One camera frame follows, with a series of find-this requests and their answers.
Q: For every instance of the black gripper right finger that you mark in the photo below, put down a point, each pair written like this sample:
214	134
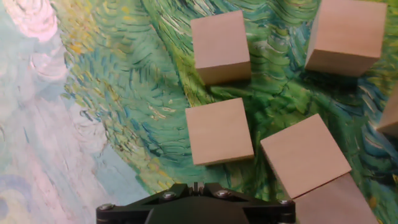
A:
224	193

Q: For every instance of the green blue painted cloth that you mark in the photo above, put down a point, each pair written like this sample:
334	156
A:
124	93

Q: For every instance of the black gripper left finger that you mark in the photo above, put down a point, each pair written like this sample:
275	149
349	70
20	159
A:
168	194

